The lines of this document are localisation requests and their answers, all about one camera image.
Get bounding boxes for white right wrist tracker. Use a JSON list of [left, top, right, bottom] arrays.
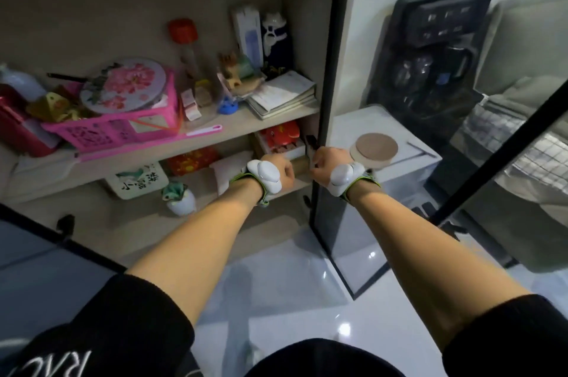
[[328, 162, 381, 204]]

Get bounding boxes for brown toy figurine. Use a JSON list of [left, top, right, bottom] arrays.
[[219, 52, 262, 95]]

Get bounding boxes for beige wooden shelf cabinet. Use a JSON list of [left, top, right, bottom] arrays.
[[0, 0, 339, 267]]

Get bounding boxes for red decorated box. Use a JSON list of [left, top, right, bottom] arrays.
[[256, 120, 308, 161]]

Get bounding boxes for white box with blue print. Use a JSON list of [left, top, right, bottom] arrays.
[[231, 5, 264, 70]]

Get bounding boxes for yellow cloth item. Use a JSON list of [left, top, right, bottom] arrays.
[[26, 87, 89, 123]]

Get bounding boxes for clear bottle with red cap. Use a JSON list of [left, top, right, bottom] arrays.
[[168, 18, 214, 122]]

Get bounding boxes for white wrist tracker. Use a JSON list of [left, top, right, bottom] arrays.
[[328, 162, 381, 204], [230, 159, 283, 207]]

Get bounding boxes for white left wrist tracker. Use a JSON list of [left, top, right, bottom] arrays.
[[230, 159, 283, 207]]

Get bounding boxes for round floral hand fan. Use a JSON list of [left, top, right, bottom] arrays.
[[46, 57, 167, 115]]

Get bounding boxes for white paper envelope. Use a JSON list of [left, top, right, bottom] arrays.
[[209, 150, 254, 196]]

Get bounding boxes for black framed glass cabinet door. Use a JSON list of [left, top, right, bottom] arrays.
[[309, 0, 568, 301], [0, 203, 129, 360]]

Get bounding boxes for white plastic bottle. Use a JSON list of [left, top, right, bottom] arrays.
[[0, 63, 48, 103]]

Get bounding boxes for pink plastic basket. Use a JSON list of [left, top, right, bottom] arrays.
[[41, 70, 182, 153]]

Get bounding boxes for black shirt with white print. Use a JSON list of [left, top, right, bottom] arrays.
[[0, 274, 568, 377]]

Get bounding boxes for long pink plastic stick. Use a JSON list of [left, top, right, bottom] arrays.
[[78, 125, 223, 162]]

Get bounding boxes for round cork coaster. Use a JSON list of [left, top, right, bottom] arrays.
[[350, 133, 399, 170]]

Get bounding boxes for person's right hand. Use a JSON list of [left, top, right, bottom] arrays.
[[309, 147, 356, 185]]

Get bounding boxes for red bag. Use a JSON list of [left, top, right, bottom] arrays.
[[0, 84, 60, 158]]

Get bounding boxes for small white pink label box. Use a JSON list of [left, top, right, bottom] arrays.
[[180, 88, 203, 122]]

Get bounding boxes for beige sofa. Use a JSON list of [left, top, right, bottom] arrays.
[[461, 0, 568, 273]]

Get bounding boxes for white pot with green plant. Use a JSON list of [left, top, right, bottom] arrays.
[[162, 182, 197, 217]]

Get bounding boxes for person's left hand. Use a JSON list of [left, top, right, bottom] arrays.
[[264, 152, 296, 193]]

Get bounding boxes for black water dispenser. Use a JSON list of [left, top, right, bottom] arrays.
[[367, 0, 493, 138]]

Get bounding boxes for white plaque with green print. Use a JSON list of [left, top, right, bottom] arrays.
[[105, 162, 170, 201]]

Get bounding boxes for person's right forearm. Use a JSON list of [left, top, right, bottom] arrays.
[[346, 180, 531, 352]]

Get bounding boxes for orange red packet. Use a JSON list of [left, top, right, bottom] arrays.
[[166, 147, 221, 177]]

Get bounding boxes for person's left forearm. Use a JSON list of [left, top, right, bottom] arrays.
[[126, 177, 267, 327]]

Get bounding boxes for stack of notebooks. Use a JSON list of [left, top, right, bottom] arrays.
[[245, 70, 317, 120]]

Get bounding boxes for white checked blanket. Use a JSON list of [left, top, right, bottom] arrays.
[[463, 97, 568, 195]]

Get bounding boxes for white side table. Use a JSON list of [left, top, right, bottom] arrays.
[[313, 104, 443, 289]]

